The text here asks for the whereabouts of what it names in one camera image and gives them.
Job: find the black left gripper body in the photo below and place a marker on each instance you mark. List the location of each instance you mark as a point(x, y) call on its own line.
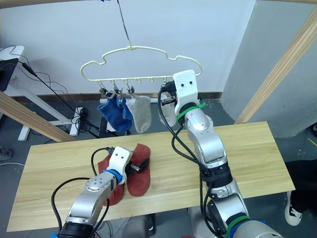
point(130, 169)

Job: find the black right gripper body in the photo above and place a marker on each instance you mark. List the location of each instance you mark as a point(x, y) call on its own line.
point(172, 93)

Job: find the grey sock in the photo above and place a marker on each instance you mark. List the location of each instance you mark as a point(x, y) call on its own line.
point(141, 114)
point(169, 115)

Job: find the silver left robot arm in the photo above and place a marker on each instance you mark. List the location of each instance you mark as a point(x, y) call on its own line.
point(85, 200)

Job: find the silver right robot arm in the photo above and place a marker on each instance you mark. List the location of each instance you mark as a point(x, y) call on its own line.
point(210, 148)

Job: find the metal hanger clip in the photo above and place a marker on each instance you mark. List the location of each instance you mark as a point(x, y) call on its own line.
point(130, 90)
point(117, 91)
point(102, 90)

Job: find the cream plastic clip hanger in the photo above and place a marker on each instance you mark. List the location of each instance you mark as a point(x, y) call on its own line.
point(138, 48)

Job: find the metal hanging rod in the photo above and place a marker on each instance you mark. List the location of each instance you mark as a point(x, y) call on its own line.
point(123, 22)

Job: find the blue sock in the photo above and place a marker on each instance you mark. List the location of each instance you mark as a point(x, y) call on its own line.
point(126, 113)
point(111, 114)

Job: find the grey rounded shape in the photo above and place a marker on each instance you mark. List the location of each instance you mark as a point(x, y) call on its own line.
point(133, 226)

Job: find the white power strip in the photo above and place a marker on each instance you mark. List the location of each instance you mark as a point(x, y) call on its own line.
point(77, 121)

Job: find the white desk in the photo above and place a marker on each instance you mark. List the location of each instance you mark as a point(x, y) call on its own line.
point(37, 104)

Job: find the white sneaker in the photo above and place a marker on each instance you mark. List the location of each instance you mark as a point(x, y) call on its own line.
point(292, 210)

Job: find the black monitor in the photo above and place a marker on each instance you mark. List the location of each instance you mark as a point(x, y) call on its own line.
point(6, 74)

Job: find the black trouser leg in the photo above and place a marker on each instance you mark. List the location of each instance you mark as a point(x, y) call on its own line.
point(303, 183)

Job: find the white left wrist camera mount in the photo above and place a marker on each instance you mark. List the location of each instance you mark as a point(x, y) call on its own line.
point(120, 158)

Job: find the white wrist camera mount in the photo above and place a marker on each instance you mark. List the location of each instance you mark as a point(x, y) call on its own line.
point(185, 86)
point(120, 158)

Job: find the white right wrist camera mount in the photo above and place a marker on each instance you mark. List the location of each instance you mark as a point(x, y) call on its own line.
point(185, 86)

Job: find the short wooden frame beam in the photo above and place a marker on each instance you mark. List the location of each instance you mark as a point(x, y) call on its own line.
point(34, 119)

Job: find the long wooden frame beam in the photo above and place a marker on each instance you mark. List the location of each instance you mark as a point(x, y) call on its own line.
point(280, 64)

